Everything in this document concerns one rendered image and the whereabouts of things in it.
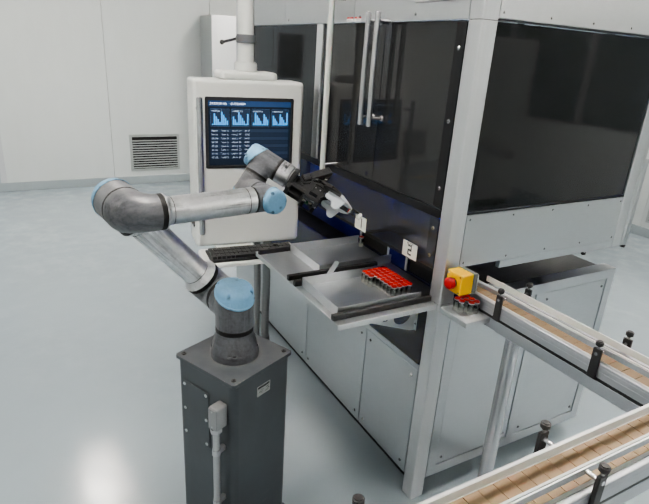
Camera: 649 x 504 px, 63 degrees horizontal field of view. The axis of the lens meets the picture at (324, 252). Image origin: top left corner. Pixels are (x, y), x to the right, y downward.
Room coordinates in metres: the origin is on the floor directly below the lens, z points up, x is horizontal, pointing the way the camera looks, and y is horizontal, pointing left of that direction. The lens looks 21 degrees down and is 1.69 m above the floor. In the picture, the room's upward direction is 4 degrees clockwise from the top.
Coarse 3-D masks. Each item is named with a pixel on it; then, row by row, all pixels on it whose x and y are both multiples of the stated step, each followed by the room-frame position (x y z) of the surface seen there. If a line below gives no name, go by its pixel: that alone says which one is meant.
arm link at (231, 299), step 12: (216, 288) 1.41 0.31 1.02; (228, 288) 1.42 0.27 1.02; (240, 288) 1.42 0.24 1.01; (252, 288) 1.44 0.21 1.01; (216, 300) 1.40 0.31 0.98; (228, 300) 1.38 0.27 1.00; (240, 300) 1.38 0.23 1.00; (252, 300) 1.42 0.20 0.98; (216, 312) 1.40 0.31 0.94; (228, 312) 1.37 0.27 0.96; (240, 312) 1.38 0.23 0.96; (252, 312) 1.42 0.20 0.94; (216, 324) 1.40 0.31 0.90; (228, 324) 1.38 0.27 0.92; (240, 324) 1.38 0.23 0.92; (252, 324) 1.42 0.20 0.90
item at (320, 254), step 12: (324, 240) 2.19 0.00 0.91; (336, 240) 2.22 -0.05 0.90; (348, 240) 2.25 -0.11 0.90; (300, 252) 2.03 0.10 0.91; (312, 252) 2.11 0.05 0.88; (324, 252) 2.12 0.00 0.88; (336, 252) 2.13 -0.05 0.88; (348, 252) 2.14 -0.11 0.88; (360, 252) 2.15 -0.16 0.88; (372, 252) 2.16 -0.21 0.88; (312, 264) 1.94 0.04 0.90; (324, 264) 1.90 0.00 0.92; (348, 264) 1.95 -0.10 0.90
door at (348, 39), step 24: (336, 24) 2.42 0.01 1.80; (360, 24) 2.25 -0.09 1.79; (384, 24) 2.11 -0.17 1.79; (336, 48) 2.41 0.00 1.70; (360, 48) 2.24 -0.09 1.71; (336, 72) 2.40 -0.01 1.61; (360, 72) 2.23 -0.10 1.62; (336, 96) 2.38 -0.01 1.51; (336, 120) 2.37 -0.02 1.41; (336, 144) 2.36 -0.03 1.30; (360, 144) 2.19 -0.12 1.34; (360, 168) 2.18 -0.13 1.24
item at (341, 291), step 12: (312, 276) 1.78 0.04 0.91; (324, 276) 1.80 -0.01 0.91; (336, 276) 1.83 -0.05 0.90; (348, 276) 1.86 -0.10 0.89; (360, 276) 1.88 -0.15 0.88; (312, 288) 1.69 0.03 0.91; (324, 288) 1.75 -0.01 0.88; (336, 288) 1.76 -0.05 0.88; (348, 288) 1.76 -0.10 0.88; (360, 288) 1.77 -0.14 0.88; (372, 288) 1.78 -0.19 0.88; (324, 300) 1.61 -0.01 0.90; (336, 300) 1.66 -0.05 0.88; (348, 300) 1.66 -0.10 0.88; (360, 300) 1.67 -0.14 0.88; (372, 300) 1.61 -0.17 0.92; (384, 300) 1.63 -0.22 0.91; (396, 300) 1.65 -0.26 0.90; (336, 312) 1.54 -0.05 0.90
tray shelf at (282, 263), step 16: (256, 256) 2.08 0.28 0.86; (272, 256) 2.04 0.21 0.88; (288, 256) 2.05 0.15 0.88; (288, 272) 1.88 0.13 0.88; (400, 272) 1.95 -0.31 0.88; (304, 288) 1.75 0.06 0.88; (416, 288) 1.81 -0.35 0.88; (320, 304) 1.62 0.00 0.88; (416, 304) 1.67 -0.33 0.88; (432, 304) 1.68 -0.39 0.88; (352, 320) 1.52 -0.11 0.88; (368, 320) 1.54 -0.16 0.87; (384, 320) 1.57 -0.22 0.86
